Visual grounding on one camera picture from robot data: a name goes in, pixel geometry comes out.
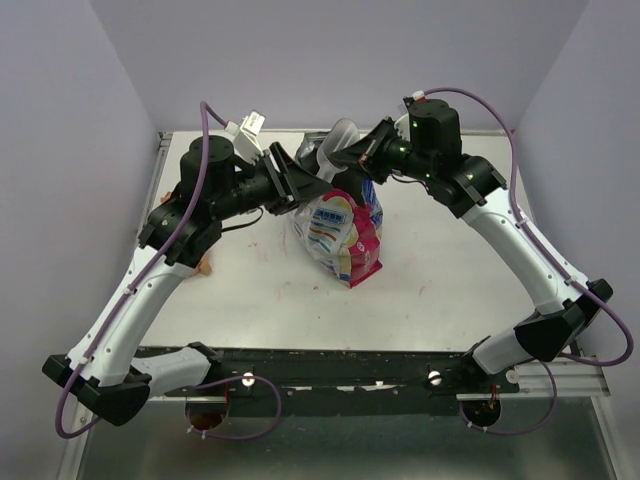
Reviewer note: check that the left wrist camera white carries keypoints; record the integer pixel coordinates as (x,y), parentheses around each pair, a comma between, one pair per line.
(244,136)

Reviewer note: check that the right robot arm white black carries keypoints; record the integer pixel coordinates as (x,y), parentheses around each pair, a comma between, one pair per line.
(565,301)

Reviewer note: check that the clear plastic scoop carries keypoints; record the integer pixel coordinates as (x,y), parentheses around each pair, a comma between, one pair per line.
(343,134)

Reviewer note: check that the pink cat-shaped pet bowl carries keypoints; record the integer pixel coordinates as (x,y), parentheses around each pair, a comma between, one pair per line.
(204,266)

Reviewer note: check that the black mounting base rail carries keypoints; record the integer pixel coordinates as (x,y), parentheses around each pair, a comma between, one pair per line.
(340,383)

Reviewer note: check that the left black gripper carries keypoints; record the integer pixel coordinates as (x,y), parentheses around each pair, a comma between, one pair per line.
(300,182)

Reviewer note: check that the pet food bag pink white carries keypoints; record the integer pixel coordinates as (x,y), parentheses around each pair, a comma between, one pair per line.
(342,229)

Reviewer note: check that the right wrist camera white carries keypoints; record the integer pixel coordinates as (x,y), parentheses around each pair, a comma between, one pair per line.
(402,123)

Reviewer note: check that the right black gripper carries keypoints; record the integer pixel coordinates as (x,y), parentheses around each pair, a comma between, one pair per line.
(365,151)

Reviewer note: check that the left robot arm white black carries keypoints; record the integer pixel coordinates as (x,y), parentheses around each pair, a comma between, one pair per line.
(215,184)

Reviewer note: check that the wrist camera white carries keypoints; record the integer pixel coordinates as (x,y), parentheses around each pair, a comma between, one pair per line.
(402,123)
(244,136)

